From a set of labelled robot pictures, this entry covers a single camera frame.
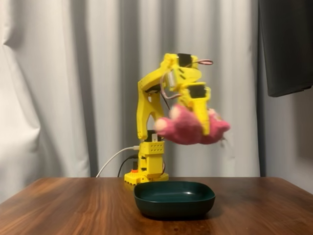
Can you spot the yellow fixed gripper finger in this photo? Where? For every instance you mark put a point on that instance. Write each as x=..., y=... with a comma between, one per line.
x=185, y=100

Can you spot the yellow gripper body black servo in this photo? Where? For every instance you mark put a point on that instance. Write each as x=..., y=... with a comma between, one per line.
x=201, y=105

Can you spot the yellow moving gripper finger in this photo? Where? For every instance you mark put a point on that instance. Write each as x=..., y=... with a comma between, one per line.
x=201, y=110

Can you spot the pink strawberry bear plush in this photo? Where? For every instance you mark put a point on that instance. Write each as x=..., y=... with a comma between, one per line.
x=181, y=129

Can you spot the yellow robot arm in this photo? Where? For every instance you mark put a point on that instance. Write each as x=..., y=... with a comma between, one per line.
x=146, y=110

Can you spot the black orange table clamp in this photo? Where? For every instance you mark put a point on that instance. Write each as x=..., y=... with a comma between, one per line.
x=134, y=165

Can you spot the dark green bowl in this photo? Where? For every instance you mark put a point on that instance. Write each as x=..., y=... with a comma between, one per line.
x=173, y=203

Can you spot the dark hanging cloth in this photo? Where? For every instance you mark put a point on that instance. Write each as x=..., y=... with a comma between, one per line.
x=286, y=49

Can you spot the white curtain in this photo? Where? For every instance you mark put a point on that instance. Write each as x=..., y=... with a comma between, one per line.
x=73, y=85

